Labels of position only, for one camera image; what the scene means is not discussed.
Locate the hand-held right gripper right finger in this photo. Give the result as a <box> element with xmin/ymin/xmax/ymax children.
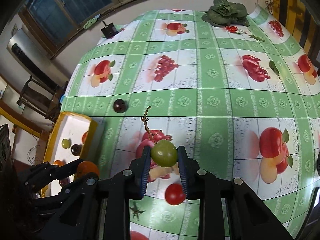
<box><xmin>176</xmin><ymin>145</ymin><xmax>293</xmax><ymax>240</ymax></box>

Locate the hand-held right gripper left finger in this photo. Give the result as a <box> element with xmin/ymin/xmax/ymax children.
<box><xmin>59</xmin><ymin>145</ymin><xmax>152</xmax><ymax>240</ymax></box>

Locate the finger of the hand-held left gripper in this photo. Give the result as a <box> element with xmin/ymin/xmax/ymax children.
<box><xmin>24</xmin><ymin>159</ymin><xmax>85</xmax><ymax>185</ymax></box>
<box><xmin>31</xmin><ymin>177</ymin><xmax>88</xmax><ymax>207</ymax></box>

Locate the brown grape stem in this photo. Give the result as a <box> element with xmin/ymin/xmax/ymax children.
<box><xmin>140</xmin><ymin>106</ymin><xmax>160</xmax><ymax>145</ymax></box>

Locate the white foam box yellow tape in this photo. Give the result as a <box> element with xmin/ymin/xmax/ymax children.
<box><xmin>41</xmin><ymin>111</ymin><xmax>98</xmax><ymax>198</ymax></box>

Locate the green tomato calyx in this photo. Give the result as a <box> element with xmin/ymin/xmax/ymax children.
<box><xmin>129</xmin><ymin>201</ymin><xmax>145</xmax><ymax>221</ymax></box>

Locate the dark wooden chair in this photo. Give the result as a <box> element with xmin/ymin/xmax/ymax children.
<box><xmin>16</xmin><ymin>75</ymin><xmax>68</xmax><ymax>123</ymax></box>

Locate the green fruit-print tablecloth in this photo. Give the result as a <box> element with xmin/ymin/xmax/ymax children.
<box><xmin>60</xmin><ymin>9</ymin><xmax>320</xmax><ymax>240</ymax></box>

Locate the silver appliance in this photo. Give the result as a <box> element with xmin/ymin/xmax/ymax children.
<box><xmin>6</xmin><ymin>29</ymin><xmax>63</xmax><ymax>88</ymax></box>

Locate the small black device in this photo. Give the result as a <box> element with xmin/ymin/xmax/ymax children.
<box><xmin>100</xmin><ymin>21</ymin><xmax>118</xmax><ymax>39</ymax></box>

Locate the green cloth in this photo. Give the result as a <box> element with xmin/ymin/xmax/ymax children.
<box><xmin>82</xmin><ymin>17</ymin><xmax>99</xmax><ymax>30</ymax></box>

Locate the wooden framed window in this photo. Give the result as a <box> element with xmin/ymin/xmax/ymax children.
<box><xmin>19</xmin><ymin>0</ymin><xmax>258</xmax><ymax>59</ymax></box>

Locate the green leafy vegetable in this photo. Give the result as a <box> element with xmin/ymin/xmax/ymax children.
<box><xmin>201</xmin><ymin>0</ymin><xmax>250</xmax><ymax>27</ymax></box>

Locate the yellow black striped curtain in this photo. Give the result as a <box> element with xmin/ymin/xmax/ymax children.
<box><xmin>271</xmin><ymin>0</ymin><xmax>320</xmax><ymax>60</ymax></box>

